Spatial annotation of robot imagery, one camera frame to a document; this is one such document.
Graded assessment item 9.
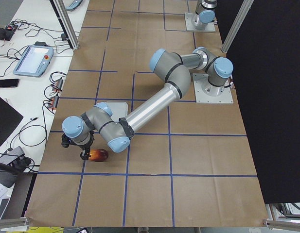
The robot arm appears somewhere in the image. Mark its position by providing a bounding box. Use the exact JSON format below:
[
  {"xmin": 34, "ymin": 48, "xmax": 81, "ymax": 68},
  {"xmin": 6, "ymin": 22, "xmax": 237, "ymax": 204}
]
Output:
[
  {"xmin": 61, "ymin": 47, "xmax": 233, "ymax": 160},
  {"xmin": 193, "ymin": 0, "xmax": 217, "ymax": 29}
]

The red yellow mango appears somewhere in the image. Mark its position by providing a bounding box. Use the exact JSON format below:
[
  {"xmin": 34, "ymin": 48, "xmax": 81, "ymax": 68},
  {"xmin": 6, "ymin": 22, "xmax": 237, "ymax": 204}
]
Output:
[{"xmin": 89, "ymin": 149, "xmax": 109, "ymax": 162}]

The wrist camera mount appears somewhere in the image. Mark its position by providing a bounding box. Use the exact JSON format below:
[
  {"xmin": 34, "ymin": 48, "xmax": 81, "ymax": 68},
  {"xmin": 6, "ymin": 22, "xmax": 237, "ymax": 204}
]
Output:
[{"xmin": 61, "ymin": 134, "xmax": 72, "ymax": 148}]

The white digital kitchen scale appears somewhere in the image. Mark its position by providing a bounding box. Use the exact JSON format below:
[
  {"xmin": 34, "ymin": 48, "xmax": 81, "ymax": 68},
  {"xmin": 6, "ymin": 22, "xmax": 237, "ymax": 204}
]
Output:
[{"xmin": 106, "ymin": 101, "xmax": 128, "ymax": 122}]

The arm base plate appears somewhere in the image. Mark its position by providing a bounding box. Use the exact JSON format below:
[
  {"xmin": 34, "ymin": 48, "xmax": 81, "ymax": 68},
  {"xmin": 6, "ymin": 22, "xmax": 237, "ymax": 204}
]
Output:
[
  {"xmin": 184, "ymin": 10, "xmax": 215, "ymax": 33},
  {"xmin": 193, "ymin": 73, "xmax": 233, "ymax": 104}
]

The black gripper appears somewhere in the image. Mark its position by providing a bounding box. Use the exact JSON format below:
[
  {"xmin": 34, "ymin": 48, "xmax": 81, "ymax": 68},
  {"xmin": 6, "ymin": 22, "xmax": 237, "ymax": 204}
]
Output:
[{"xmin": 79, "ymin": 132, "xmax": 94, "ymax": 160}]

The black smartphone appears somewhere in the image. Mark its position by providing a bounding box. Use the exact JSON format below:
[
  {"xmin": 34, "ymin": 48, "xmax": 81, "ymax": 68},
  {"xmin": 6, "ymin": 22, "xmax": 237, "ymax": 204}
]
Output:
[{"xmin": 0, "ymin": 79, "xmax": 19, "ymax": 88}]

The teach pendant near left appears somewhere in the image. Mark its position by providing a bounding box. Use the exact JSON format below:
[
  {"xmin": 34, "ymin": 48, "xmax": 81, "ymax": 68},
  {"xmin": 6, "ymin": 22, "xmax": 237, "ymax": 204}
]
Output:
[{"xmin": 13, "ymin": 45, "xmax": 53, "ymax": 77}]

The aluminium frame post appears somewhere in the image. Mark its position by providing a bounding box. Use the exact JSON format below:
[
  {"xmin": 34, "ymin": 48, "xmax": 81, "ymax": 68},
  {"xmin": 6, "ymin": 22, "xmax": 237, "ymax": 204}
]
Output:
[{"xmin": 50, "ymin": 0, "xmax": 79, "ymax": 50}]

